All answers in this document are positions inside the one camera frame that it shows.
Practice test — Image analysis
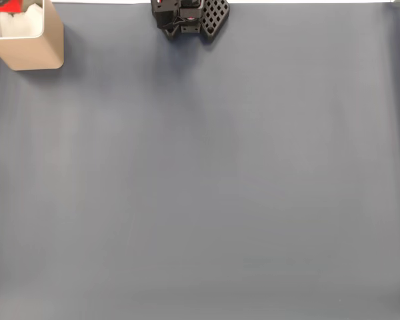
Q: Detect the red cube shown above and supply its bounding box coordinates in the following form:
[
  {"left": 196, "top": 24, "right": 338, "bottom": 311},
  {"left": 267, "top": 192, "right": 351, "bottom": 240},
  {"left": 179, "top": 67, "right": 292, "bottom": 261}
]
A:
[{"left": 0, "top": 0, "right": 23, "bottom": 14}]

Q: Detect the beige open box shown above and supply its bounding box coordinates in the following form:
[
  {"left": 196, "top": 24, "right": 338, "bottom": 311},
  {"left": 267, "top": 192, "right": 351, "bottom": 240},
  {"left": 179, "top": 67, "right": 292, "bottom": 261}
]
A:
[{"left": 0, "top": 0, "right": 65, "bottom": 71}]

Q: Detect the white foam padding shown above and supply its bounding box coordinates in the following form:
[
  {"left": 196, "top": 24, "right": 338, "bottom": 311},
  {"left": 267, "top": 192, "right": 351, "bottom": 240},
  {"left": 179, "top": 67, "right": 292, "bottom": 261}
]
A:
[{"left": 0, "top": 3, "right": 44, "bottom": 37}]

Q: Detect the grey table mat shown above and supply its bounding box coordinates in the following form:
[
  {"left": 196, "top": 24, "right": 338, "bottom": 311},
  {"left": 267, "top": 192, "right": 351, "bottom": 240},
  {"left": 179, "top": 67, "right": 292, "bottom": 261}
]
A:
[{"left": 0, "top": 2, "right": 400, "bottom": 320}]

